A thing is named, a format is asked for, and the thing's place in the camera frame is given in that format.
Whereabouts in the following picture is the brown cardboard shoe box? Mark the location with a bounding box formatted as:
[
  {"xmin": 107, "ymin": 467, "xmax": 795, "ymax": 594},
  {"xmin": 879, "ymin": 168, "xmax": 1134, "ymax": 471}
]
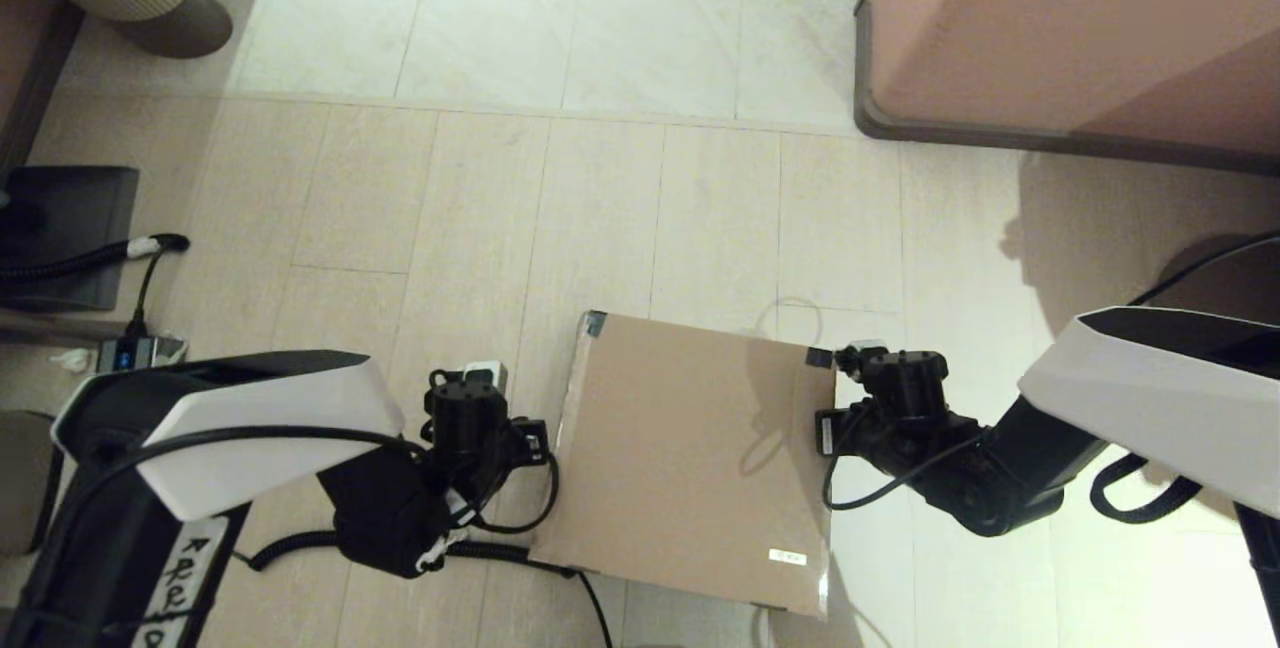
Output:
[{"xmin": 527, "ymin": 310, "xmax": 839, "ymax": 621}]

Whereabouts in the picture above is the small power adapter device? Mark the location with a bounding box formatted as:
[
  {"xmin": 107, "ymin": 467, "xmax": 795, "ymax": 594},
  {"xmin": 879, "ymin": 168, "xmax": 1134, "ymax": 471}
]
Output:
[{"xmin": 95, "ymin": 335, "xmax": 189, "ymax": 375}]

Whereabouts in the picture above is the round brown base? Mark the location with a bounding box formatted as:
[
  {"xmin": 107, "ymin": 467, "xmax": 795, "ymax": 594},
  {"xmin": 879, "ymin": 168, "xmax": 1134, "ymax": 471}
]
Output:
[{"xmin": 1146, "ymin": 234, "xmax": 1280, "ymax": 319}]

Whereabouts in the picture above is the pink cabinet with dark plinth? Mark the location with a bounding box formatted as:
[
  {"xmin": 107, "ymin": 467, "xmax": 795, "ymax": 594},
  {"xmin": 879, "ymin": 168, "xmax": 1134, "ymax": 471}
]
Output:
[{"xmin": 852, "ymin": 0, "xmax": 1280, "ymax": 178}]

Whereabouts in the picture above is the dark grey square base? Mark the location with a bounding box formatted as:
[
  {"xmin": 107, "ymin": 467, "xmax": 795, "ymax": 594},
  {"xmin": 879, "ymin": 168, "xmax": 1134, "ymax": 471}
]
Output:
[{"xmin": 0, "ymin": 166, "xmax": 142, "ymax": 315}]

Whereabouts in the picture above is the brown wooden furniture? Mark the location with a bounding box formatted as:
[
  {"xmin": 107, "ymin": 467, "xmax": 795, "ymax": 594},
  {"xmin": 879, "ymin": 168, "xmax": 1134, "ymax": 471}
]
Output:
[{"xmin": 0, "ymin": 0, "xmax": 87, "ymax": 174}]

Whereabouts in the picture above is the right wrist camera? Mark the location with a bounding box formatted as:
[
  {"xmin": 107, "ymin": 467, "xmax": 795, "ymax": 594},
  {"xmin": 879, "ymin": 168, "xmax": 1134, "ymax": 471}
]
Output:
[{"xmin": 832, "ymin": 339, "xmax": 891, "ymax": 377}]

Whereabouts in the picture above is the black coiled cable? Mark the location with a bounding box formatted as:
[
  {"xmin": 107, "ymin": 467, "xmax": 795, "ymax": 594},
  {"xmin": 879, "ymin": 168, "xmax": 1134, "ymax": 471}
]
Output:
[{"xmin": 235, "ymin": 528, "xmax": 614, "ymax": 648}]

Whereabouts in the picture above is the thin white cable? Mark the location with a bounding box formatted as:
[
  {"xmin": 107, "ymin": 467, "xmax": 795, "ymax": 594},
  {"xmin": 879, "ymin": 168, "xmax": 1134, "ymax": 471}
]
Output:
[{"xmin": 745, "ymin": 296, "xmax": 826, "ymax": 349}]

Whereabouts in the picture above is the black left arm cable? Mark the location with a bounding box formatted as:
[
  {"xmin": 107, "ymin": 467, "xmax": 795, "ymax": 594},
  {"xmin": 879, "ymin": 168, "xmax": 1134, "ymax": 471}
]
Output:
[{"xmin": 40, "ymin": 423, "xmax": 561, "ymax": 569}]

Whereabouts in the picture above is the black braided cable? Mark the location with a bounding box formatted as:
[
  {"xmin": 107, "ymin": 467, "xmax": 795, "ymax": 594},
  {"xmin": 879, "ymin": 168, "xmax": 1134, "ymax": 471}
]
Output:
[{"xmin": 0, "ymin": 233, "xmax": 192, "ymax": 339}]

